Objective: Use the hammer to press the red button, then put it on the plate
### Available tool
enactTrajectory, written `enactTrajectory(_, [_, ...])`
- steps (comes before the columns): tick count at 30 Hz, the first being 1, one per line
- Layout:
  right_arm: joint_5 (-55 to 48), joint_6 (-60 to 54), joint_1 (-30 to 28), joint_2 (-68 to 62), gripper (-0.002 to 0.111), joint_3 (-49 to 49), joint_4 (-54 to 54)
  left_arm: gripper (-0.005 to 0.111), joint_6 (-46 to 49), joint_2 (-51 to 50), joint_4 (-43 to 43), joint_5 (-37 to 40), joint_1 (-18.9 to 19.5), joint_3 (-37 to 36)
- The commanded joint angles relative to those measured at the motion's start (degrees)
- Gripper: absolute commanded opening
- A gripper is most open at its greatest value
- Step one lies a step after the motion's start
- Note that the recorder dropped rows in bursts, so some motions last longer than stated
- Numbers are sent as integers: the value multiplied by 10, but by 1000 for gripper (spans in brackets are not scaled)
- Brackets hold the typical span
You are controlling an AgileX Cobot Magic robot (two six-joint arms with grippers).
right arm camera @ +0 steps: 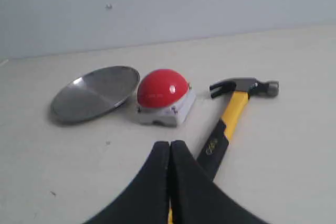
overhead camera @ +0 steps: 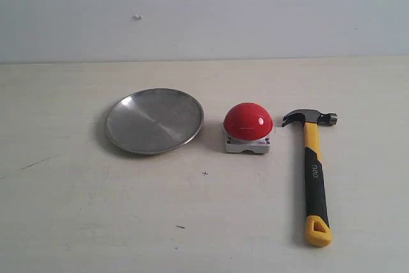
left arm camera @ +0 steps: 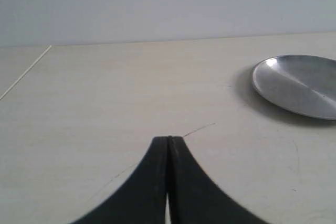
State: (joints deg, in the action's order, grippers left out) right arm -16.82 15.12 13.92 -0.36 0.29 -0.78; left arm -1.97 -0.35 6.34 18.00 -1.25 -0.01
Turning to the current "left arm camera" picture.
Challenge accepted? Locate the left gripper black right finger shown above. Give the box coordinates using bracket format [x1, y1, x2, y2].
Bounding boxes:
[167, 136, 266, 223]

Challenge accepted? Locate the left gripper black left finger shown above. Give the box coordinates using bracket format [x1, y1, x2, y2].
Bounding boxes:
[74, 136, 168, 224]

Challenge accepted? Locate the round silver metal plate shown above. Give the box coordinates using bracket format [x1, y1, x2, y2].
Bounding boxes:
[251, 55, 335, 121]

